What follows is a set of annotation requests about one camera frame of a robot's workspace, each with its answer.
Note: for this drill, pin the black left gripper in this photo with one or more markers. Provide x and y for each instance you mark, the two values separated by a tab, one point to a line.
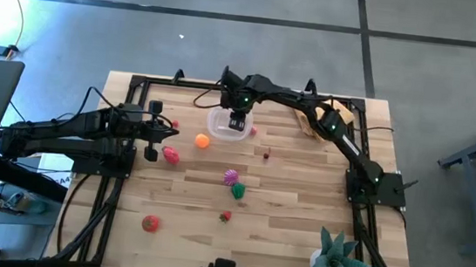
144	129

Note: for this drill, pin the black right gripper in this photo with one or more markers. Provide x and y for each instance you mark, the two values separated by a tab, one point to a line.
235	96

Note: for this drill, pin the tiny red toy fruit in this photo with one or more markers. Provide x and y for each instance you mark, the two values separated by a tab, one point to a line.
175	123

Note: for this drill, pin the clear plastic tupperware container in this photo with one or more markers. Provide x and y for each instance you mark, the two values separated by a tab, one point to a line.
218	129

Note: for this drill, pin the pinkish red round toy fruit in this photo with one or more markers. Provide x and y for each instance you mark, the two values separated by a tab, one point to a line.
170	155

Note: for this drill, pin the orange toy fruit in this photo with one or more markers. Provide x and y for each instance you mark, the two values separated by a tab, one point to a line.
202	141

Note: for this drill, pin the dark red toy cherry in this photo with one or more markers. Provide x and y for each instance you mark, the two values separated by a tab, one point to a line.
266	155

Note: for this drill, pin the purple striped toy fruit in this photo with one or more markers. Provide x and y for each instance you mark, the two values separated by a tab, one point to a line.
230	177

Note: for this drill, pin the green toy pepper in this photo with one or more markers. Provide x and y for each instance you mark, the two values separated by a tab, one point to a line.
238	191

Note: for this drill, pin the red toy tomato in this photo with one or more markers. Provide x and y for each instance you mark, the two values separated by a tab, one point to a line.
151	223

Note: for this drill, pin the small red toy strawberry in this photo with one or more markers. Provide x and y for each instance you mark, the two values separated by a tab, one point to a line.
225	216

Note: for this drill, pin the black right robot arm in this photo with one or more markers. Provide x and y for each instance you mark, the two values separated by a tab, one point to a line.
343	137

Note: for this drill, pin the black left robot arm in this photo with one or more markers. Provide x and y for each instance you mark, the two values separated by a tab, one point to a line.
89	128

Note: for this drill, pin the black table clamp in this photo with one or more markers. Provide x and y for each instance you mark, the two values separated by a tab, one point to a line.
311	86
179	74

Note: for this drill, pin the folded yellow cloth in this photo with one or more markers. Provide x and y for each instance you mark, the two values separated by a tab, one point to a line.
306	124

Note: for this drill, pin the small white floor scrap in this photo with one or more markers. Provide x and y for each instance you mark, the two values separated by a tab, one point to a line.
181	36

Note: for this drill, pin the white printed label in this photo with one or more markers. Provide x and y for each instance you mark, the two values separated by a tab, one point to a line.
58	173

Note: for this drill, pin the small cluttered utility cart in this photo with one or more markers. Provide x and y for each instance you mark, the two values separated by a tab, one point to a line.
21	204

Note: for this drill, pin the teal artificial succulent plant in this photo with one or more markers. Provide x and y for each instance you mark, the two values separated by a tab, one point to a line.
335	263

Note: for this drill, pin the blue grey metal table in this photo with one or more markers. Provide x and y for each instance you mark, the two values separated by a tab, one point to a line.
472	156

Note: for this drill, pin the black metal table frame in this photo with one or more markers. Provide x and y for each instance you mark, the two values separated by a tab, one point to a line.
173	82

